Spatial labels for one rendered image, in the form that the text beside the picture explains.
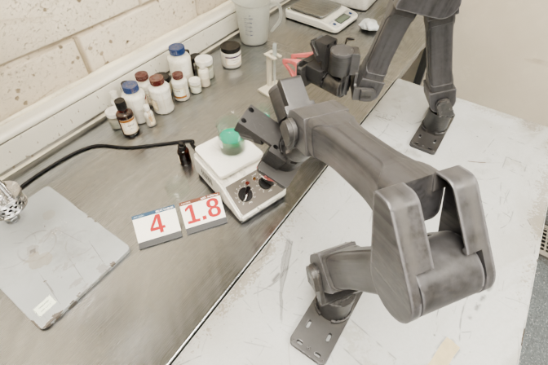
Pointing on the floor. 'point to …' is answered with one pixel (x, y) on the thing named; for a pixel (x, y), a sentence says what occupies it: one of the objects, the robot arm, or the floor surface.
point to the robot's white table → (527, 198)
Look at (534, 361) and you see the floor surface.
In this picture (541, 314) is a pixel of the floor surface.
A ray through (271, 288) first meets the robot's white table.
